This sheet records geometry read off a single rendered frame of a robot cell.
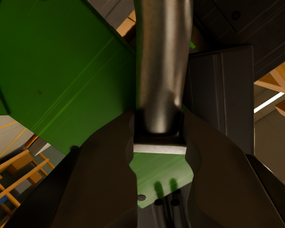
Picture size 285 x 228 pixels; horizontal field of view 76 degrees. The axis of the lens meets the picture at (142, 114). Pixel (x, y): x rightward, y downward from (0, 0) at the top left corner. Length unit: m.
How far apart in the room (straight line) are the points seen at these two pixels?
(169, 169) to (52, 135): 0.11
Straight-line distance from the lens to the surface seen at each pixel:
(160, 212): 0.21
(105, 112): 0.15
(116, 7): 0.71
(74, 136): 0.18
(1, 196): 5.78
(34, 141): 0.39
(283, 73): 0.99
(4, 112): 0.19
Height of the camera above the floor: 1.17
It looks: 5 degrees up
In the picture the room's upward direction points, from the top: 139 degrees clockwise
